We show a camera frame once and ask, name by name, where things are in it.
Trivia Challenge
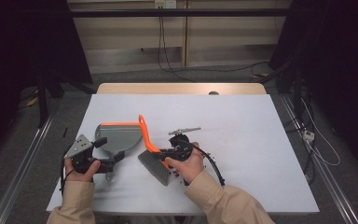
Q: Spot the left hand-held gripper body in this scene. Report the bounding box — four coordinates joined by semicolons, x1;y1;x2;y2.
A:
63;133;117;175

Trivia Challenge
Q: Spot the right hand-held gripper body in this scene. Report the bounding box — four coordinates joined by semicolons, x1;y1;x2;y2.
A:
167;126;202;162

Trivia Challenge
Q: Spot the grey dustpan with orange edge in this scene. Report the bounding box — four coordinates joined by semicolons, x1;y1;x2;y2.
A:
94;121;144;182

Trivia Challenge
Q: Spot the orange brush with grey bristles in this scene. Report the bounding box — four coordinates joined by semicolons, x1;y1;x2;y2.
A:
137;114;172;187

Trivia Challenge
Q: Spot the person's right hand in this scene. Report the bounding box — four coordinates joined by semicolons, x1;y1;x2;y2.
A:
164;142;205;185

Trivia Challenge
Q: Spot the person's left hand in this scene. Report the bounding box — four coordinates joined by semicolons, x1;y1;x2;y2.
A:
63;158;102;183

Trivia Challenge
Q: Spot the wooden table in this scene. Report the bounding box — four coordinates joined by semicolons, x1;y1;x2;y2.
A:
96;82;268;95

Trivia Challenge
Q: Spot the dark metal stand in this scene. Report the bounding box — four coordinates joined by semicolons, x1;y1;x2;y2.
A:
36;69;49;129

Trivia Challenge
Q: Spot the black curtain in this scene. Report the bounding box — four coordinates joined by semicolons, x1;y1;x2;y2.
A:
0;0;93;157
268;0;358;175

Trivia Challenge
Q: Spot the white power adapter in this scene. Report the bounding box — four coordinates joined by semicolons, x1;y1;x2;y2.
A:
302;130;316;143

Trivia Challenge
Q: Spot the black horizontal bar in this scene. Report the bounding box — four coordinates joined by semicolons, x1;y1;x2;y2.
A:
68;8;293;19

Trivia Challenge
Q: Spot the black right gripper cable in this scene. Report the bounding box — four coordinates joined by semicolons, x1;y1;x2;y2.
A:
175;139;226;187

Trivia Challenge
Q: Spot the aluminium floor rail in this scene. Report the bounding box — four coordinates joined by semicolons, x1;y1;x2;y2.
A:
280;94;358;224
0;113;57;224

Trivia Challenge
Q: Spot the black wall cable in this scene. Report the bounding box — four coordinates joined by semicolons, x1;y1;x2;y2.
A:
159;7;269;75
157;7;197;83

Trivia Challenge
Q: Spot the black cable bundle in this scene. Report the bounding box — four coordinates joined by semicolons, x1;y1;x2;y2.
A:
283;77;316;185

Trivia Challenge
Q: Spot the white wall socket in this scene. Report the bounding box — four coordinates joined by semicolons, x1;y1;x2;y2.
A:
154;0;177;9

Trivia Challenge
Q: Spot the white cable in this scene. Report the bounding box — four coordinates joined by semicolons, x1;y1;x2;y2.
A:
300;97;342;167

